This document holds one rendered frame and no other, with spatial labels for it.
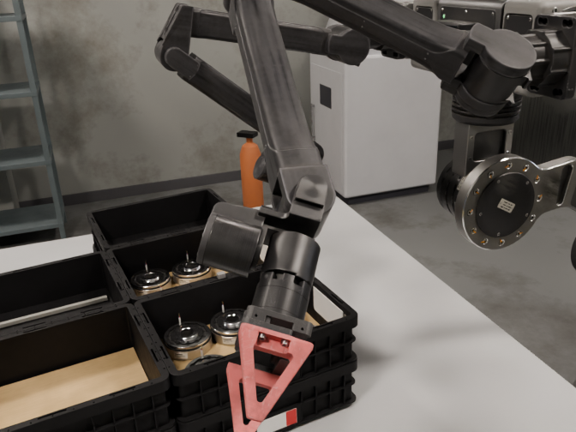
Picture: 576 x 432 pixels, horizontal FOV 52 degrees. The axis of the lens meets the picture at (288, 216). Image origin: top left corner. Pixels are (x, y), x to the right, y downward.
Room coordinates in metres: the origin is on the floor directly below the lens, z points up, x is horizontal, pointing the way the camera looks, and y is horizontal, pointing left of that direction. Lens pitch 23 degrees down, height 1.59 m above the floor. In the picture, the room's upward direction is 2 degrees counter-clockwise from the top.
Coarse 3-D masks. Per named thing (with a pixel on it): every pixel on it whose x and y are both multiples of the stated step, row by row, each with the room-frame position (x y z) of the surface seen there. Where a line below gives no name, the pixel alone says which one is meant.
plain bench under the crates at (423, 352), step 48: (336, 240) 1.86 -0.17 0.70; (384, 240) 1.85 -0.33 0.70; (336, 288) 1.53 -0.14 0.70; (384, 288) 1.52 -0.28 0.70; (432, 288) 1.51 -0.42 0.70; (384, 336) 1.27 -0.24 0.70; (432, 336) 1.27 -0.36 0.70; (480, 336) 1.26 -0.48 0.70; (384, 384) 1.08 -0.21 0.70; (432, 384) 1.08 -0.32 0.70; (480, 384) 1.07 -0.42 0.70; (528, 384) 1.07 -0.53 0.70
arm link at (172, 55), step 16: (176, 48) 1.17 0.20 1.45; (176, 64) 1.17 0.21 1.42; (192, 64) 1.18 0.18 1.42; (208, 64) 1.24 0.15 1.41; (192, 80) 1.21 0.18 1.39; (208, 80) 1.23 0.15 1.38; (224, 80) 1.24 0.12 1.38; (208, 96) 1.24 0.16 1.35; (224, 96) 1.24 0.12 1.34; (240, 96) 1.25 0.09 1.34; (240, 112) 1.25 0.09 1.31; (256, 128) 1.26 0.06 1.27
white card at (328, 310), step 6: (318, 294) 1.15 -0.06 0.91; (318, 300) 1.15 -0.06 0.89; (324, 300) 1.12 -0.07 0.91; (318, 306) 1.15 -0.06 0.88; (324, 306) 1.12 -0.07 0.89; (330, 306) 1.10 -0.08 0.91; (336, 306) 1.08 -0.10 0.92; (318, 312) 1.15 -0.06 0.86; (324, 312) 1.12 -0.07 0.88; (330, 312) 1.10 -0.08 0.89; (336, 312) 1.08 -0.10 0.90; (342, 312) 1.06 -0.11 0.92; (324, 318) 1.12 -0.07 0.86; (330, 318) 1.10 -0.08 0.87; (336, 318) 1.08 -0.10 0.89
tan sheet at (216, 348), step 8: (304, 320) 1.16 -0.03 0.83; (312, 320) 1.16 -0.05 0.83; (216, 344) 1.08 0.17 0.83; (208, 352) 1.05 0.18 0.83; (216, 352) 1.05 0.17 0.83; (224, 352) 1.05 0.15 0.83; (232, 352) 1.05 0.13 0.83; (176, 360) 1.03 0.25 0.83; (184, 360) 1.03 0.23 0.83; (176, 368) 1.00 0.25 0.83; (184, 368) 1.00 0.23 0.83
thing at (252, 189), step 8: (240, 136) 3.73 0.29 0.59; (248, 136) 3.71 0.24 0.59; (248, 144) 3.72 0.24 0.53; (256, 144) 3.76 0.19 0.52; (240, 152) 3.74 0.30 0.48; (248, 152) 3.69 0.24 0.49; (256, 152) 3.71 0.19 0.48; (240, 160) 3.73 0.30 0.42; (248, 160) 3.68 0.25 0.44; (248, 168) 3.68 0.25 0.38; (248, 176) 3.68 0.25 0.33; (248, 184) 3.68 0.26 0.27; (256, 184) 3.69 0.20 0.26; (248, 192) 3.68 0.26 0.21; (256, 192) 3.69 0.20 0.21; (248, 200) 3.69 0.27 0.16; (256, 200) 3.69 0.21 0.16
